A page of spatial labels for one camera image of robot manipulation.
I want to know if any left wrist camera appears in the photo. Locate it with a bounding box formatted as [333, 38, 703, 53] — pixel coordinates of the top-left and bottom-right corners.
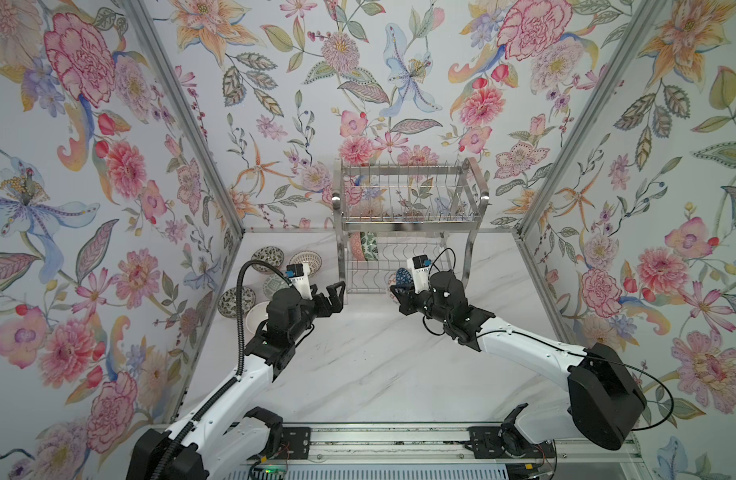
[286, 262, 312, 300]

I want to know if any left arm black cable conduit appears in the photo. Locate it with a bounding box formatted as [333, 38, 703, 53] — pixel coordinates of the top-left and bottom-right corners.
[148, 259, 294, 480]

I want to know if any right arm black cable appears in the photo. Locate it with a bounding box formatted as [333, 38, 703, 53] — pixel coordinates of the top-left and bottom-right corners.
[420, 247, 676, 433]

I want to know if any brown white patterned bowl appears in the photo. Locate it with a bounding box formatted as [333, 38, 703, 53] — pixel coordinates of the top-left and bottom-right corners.
[289, 250, 323, 276]

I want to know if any dark floral patterned bowl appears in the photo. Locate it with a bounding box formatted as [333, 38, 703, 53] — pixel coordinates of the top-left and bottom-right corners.
[252, 246, 285, 275]

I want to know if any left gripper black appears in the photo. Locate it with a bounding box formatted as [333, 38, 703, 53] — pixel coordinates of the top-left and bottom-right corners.
[286, 280, 346, 345]

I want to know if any pink bowl dark floral inside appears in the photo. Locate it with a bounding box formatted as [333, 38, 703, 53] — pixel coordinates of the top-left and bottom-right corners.
[349, 232, 366, 262]

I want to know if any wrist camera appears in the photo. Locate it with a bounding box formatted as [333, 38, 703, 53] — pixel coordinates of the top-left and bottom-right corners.
[286, 262, 312, 300]
[407, 254, 432, 294]

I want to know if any black white floral bowl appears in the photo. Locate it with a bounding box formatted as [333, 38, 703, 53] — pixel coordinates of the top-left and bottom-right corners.
[218, 287, 257, 319]

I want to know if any stainless steel dish rack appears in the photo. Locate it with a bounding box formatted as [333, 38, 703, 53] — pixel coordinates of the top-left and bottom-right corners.
[332, 157, 490, 294]

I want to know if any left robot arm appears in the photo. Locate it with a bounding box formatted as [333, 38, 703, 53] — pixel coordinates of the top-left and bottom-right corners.
[126, 281, 346, 479]

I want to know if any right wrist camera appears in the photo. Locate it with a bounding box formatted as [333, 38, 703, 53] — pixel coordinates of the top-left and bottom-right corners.
[407, 254, 432, 294]

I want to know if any green leaf patterned bowl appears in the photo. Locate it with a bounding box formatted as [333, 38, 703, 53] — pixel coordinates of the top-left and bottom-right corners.
[360, 231, 379, 261]

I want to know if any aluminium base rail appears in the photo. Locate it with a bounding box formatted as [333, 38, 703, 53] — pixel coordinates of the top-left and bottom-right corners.
[133, 421, 645, 466]

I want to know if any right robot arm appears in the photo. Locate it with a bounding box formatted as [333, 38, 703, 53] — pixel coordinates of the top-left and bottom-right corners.
[390, 271, 647, 455]

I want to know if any blue patterned bowl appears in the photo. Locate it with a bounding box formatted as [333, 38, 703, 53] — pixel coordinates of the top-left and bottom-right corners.
[395, 267, 414, 288]

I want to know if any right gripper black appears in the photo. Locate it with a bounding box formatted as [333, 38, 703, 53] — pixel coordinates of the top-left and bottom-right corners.
[390, 283, 451, 330]

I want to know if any green geometric patterned bowl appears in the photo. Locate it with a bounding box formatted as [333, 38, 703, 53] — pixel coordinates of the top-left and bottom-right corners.
[262, 275, 288, 300]

